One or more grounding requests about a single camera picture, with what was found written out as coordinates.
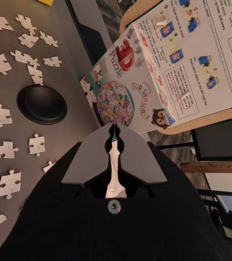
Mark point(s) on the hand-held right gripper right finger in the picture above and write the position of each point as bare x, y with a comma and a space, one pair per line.
142, 163

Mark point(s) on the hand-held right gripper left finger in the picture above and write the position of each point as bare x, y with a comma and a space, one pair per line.
83, 163

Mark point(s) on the black round ball stand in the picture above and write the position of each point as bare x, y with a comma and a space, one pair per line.
42, 104

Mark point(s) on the colourful puzzle box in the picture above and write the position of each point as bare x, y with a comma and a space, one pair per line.
128, 85

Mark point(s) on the white instruction leaflet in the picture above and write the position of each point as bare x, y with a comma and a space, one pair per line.
113, 183

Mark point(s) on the wooden ledge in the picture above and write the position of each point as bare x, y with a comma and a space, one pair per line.
210, 167

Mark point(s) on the white pin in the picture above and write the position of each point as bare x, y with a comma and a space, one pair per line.
161, 23
184, 97

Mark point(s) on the black flat screen monitor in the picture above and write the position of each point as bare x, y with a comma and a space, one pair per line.
220, 140

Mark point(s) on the white printed instruction poster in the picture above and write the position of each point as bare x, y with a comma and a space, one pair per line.
210, 61

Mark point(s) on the dark teal seat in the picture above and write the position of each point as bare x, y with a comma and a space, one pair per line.
95, 40

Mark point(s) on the light wooden board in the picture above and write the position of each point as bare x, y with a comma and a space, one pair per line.
128, 16

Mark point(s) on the yellow plastic bin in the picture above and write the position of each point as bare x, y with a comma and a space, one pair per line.
45, 2

